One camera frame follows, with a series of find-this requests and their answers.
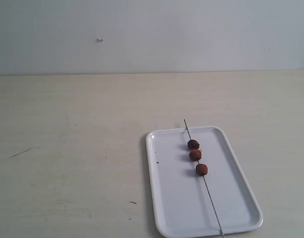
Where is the metal skewer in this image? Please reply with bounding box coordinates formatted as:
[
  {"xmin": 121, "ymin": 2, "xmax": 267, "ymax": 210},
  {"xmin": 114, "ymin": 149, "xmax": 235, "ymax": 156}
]
[{"xmin": 183, "ymin": 119, "xmax": 225, "ymax": 238}]

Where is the white plastic tray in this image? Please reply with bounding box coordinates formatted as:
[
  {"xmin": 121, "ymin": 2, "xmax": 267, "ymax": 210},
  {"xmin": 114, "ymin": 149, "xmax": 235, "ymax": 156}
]
[{"xmin": 146, "ymin": 126, "xmax": 263, "ymax": 238}]

